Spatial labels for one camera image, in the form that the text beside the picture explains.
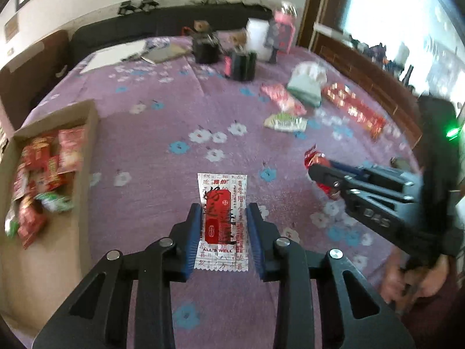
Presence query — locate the black phone stand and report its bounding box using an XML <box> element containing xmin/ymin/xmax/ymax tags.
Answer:
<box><xmin>264</xmin><ymin>20</ymin><xmax>282</xmax><ymax>62</ymax></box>

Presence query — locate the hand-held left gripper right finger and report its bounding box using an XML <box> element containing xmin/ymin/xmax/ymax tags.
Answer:
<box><xmin>245</xmin><ymin>202</ymin><xmax>416</xmax><ymax>349</ymax></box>

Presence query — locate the pink thermos bottle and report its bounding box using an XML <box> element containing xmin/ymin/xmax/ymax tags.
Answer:
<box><xmin>273</xmin><ymin>2</ymin><xmax>296</xmax><ymax>54</ymax></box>

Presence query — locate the person's right hand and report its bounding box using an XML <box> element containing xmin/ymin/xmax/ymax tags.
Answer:
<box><xmin>381</xmin><ymin>254</ymin><xmax>453</xmax><ymax>311</ymax></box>

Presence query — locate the white red-label snack packet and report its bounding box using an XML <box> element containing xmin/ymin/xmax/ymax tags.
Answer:
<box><xmin>193</xmin><ymin>173</ymin><xmax>249</xmax><ymax>273</ymax></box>

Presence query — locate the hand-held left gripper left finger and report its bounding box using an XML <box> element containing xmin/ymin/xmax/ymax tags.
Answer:
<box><xmin>33</xmin><ymin>204</ymin><xmax>202</xmax><ymax>349</ymax></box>

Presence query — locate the person's right forearm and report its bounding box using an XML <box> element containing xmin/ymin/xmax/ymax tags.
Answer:
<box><xmin>403</xmin><ymin>262</ymin><xmax>465</xmax><ymax>349</ymax></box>

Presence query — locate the long pink snack packet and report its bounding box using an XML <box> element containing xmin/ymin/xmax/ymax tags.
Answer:
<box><xmin>262</xmin><ymin>83</ymin><xmax>307</xmax><ymax>117</ymax></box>

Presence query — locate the red gold-emblem snack packet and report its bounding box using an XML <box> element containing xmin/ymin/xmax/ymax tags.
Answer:
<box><xmin>304</xmin><ymin>145</ymin><xmax>340</xmax><ymax>200</ymax></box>

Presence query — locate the long red patterned packet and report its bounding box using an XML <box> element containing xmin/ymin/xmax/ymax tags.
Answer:
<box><xmin>321</xmin><ymin>82</ymin><xmax>387</xmax><ymax>140</ymax></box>

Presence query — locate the cream green-label snack packet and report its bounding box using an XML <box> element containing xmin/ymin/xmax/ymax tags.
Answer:
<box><xmin>263</xmin><ymin>113</ymin><xmax>307</xmax><ymax>131</ymax></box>

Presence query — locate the pile of mixed snacks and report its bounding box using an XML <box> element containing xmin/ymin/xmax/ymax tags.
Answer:
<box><xmin>4</xmin><ymin>127</ymin><xmax>86</xmax><ymax>250</ymax></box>

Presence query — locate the group of dark small tools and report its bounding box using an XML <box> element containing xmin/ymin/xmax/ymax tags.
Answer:
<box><xmin>349</xmin><ymin>33</ymin><xmax>415</xmax><ymax>88</ymax></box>

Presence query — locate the brown pink chair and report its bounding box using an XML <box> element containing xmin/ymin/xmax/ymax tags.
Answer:
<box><xmin>0</xmin><ymin>29</ymin><xmax>69</xmax><ymax>128</ymax></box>

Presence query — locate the purple floral tablecloth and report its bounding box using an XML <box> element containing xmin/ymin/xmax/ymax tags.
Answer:
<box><xmin>27</xmin><ymin>35</ymin><xmax>425</xmax><ymax>349</ymax></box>

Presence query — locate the brown notebook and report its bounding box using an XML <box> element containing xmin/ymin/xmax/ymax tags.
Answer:
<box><xmin>145</xmin><ymin>44</ymin><xmax>187</xmax><ymax>62</ymax></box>

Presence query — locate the white container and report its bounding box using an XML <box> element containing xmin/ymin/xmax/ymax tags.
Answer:
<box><xmin>246</xmin><ymin>18</ymin><xmax>271</xmax><ymax>48</ymax></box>

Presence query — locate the wooden cabinet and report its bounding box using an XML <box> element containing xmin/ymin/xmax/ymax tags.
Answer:
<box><xmin>312</xmin><ymin>22</ymin><xmax>425</xmax><ymax>146</ymax></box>

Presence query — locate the small wall plaque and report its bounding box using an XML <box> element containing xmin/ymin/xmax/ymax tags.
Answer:
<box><xmin>3</xmin><ymin>15</ymin><xmax>19</xmax><ymax>40</ymax></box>

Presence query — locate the white knit hat green trim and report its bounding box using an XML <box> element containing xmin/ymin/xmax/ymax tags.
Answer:
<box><xmin>287</xmin><ymin>62</ymin><xmax>326</xmax><ymax>108</ymax></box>

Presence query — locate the white paper sheet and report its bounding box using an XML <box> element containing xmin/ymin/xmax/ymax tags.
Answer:
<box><xmin>79</xmin><ymin>41</ymin><xmax>146</xmax><ymax>75</ymax></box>

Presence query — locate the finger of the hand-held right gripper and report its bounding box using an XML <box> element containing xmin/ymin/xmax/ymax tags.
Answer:
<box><xmin>329</xmin><ymin>160</ymin><xmax>423</xmax><ymax>199</ymax></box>
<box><xmin>308</xmin><ymin>163</ymin><xmax>425</xmax><ymax>241</ymax></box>

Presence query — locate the black canister wooden lid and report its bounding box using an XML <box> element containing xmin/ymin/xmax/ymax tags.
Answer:
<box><xmin>224</xmin><ymin>33</ymin><xmax>258</xmax><ymax>81</ymax></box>
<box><xmin>192</xmin><ymin>21</ymin><xmax>220</xmax><ymax>64</ymax></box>

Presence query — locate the black sofa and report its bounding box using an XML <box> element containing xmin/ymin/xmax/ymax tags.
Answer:
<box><xmin>69</xmin><ymin>2</ymin><xmax>277</xmax><ymax>70</ymax></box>

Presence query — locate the cardboard box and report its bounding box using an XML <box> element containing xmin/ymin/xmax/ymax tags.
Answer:
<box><xmin>0</xmin><ymin>100</ymin><xmax>99</xmax><ymax>335</ymax></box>

